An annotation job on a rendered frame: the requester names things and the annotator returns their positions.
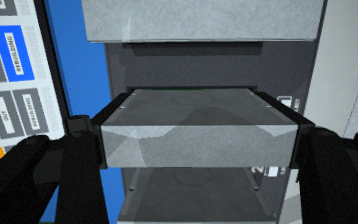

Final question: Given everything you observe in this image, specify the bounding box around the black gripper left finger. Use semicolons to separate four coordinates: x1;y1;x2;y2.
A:
0;93;131;224

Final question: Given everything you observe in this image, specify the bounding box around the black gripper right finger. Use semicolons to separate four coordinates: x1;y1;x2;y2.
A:
255;92;358;224

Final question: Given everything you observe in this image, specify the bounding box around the blue mat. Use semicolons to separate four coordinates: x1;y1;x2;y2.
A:
40;0;124;224

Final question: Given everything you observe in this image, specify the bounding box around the black-framed status screen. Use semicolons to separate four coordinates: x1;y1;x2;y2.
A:
0;0;70;158

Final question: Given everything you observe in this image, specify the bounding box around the black drive dock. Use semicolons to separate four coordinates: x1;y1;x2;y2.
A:
104;0;328;224

